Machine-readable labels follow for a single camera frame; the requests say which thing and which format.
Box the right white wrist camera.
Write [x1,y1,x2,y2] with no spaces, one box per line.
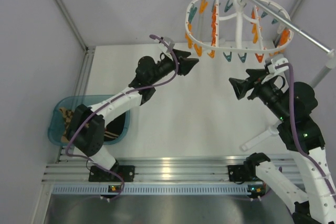
[265,54,289,74]

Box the brown checkered sock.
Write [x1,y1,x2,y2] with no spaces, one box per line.
[59,107,74,144]

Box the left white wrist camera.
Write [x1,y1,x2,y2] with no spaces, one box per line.
[158,37,175,54]

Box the orange clothes peg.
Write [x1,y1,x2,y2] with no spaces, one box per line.
[255,53,265,63]
[207,50,216,59]
[194,44,203,57]

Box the aluminium rail frame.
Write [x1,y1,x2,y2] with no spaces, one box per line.
[42,44,302,184]

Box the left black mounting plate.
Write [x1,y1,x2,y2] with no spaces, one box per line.
[88,165,135,183]

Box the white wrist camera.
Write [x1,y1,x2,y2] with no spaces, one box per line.
[265,54,289,74]
[158,37,175,54]

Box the black striped sock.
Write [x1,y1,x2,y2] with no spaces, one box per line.
[104,113,125,142]

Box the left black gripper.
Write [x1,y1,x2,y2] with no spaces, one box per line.
[149,48,198,84]

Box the silver hanging rail rod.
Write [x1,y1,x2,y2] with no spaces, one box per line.
[248,0,335,58]

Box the white rack base foot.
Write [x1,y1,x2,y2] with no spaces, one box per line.
[239,126,278,152]

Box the white round clip hanger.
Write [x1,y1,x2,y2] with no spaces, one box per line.
[185,0,294,59]

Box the teal plastic basket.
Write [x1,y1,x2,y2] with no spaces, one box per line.
[48,95,131,146]

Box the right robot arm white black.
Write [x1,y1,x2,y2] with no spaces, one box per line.
[229,67,335,223]

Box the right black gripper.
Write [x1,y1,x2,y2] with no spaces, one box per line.
[229,67,290,121]

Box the perforated grey cable duct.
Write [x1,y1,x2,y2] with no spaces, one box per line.
[52,184,266,195]

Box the black mounting plate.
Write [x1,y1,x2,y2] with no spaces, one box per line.
[227,165,251,185]
[88,165,135,183]

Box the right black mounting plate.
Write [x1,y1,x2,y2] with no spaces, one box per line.
[227,165,251,185]

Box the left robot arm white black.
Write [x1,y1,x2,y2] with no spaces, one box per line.
[66,49,199,180]

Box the teal clothes peg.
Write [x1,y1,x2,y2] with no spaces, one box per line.
[223,52,233,62]
[238,53,247,63]

